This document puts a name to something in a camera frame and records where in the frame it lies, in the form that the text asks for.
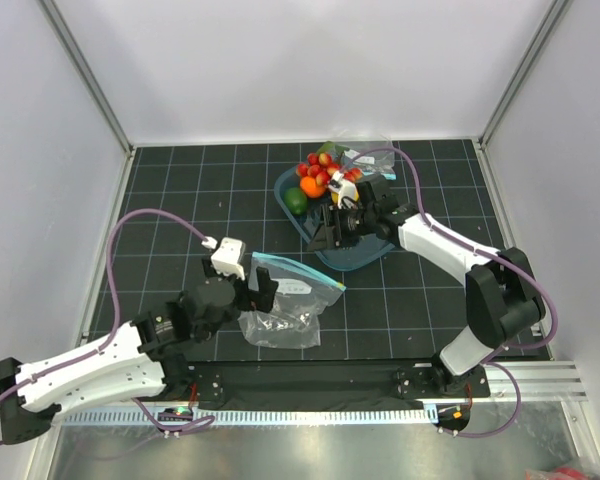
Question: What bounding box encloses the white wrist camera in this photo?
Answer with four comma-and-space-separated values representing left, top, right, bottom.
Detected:
327, 171, 359, 209
202, 237, 246, 280

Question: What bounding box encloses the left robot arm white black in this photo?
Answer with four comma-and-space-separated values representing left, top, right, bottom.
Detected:
0, 259, 279, 445

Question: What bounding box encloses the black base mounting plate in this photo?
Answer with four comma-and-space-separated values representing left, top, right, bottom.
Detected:
184, 359, 471, 412

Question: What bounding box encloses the green lime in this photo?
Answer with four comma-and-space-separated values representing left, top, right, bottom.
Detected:
283, 187, 308, 216

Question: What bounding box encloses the clear zip top bag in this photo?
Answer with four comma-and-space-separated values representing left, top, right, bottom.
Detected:
239, 252, 346, 349

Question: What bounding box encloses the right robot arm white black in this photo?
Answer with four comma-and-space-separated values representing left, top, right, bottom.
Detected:
308, 176, 546, 396

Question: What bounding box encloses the green leaf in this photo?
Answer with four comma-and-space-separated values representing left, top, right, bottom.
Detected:
316, 141, 348, 156

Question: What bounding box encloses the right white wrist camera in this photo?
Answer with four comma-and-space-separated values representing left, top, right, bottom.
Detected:
327, 171, 359, 209

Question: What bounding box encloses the black grid mat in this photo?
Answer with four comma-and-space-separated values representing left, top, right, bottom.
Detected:
82, 138, 551, 362

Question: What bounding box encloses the red cherry fruit cluster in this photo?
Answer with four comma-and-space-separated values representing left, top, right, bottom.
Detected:
296, 153, 340, 195

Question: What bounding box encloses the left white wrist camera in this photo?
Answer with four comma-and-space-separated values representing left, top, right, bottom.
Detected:
202, 237, 246, 280

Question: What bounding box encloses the slotted white cable duct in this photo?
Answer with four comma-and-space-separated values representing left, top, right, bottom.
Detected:
63, 405, 438, 427

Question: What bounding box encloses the orange fruit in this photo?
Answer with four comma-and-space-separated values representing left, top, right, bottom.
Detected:
299, 176, 326, 199

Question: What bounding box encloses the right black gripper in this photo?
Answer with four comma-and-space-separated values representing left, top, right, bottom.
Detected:
307, 203, 376, 252

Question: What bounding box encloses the teal plastic tray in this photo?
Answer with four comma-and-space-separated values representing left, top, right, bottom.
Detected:
273, 167, 394, 272

